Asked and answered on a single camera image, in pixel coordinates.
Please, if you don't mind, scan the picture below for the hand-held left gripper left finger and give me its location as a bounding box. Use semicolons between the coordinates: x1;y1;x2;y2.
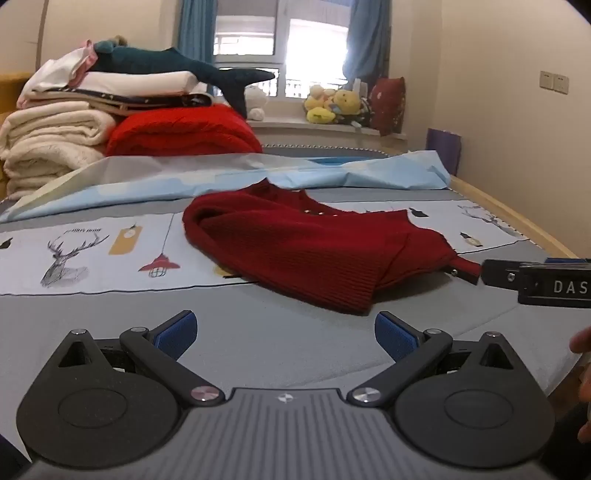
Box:
58;310;225;408

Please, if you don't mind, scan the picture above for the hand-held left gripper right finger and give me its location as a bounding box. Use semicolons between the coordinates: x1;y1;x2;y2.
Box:
346;311;516;409

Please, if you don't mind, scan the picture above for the dark red knit sweater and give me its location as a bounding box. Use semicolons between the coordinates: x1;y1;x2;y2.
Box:
182;179;482;316

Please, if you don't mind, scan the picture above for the person's right hand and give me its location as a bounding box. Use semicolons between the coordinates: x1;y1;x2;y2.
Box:
569;325;591;444

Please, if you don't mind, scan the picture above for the purple bag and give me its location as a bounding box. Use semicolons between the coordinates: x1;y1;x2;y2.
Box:
426;128;463;176

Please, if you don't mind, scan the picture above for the light blue duvet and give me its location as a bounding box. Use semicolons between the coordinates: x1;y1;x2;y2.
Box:
0;150;452;223

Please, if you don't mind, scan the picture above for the red folded blanket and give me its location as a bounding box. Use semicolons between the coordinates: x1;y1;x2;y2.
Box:
105;104;264;158

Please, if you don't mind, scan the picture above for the dark red cushion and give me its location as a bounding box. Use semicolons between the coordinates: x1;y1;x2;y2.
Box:
369;76;407;137

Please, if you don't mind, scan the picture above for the dark striped plush toy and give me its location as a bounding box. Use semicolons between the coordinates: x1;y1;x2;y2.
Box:
342;98;373;128

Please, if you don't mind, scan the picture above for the yellow bear plush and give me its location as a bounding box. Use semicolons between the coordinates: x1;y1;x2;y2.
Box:
331;89;363;116

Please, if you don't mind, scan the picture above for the yellow duck plush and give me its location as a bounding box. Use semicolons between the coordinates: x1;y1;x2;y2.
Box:
305;106;336;125

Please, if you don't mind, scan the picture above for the navy patterned folded quilt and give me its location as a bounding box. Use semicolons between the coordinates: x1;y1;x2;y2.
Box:
18;90;216;116

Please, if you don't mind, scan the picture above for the cream fleece folded blanket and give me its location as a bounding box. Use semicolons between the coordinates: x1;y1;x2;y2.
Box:
0;100;122;200

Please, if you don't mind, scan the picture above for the white plush toy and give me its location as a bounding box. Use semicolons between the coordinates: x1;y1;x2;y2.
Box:
243;85;271;122

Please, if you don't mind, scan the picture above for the pale orange plush toy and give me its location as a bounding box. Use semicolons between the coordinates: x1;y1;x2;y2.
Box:
307;84;336;108

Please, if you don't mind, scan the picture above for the white pillow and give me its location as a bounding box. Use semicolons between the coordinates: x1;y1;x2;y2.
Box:
81;70;206;96

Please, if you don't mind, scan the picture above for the blue curtain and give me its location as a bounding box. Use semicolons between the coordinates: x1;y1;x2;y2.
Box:
342;0;393;96
178;0;218;66

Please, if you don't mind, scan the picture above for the teal shark plush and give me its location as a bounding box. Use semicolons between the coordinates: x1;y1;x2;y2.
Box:
92;41;277;119

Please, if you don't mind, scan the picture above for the white folded cloth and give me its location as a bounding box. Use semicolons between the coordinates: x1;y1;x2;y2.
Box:
18;46;100;100

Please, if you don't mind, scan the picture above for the pink cloth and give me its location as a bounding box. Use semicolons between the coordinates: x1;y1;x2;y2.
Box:
69;39;99;86

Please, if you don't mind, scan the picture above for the wooden headboard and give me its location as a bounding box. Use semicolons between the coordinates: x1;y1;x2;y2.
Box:
0;71;36;116

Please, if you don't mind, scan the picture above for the window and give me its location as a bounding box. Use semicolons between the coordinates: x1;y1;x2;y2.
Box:
212;0;356;100

